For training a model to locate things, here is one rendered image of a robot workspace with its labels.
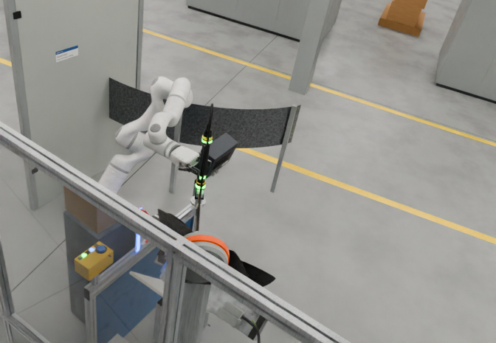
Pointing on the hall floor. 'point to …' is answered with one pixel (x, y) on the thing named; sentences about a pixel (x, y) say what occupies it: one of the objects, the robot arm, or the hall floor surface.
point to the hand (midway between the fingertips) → (202, 167)
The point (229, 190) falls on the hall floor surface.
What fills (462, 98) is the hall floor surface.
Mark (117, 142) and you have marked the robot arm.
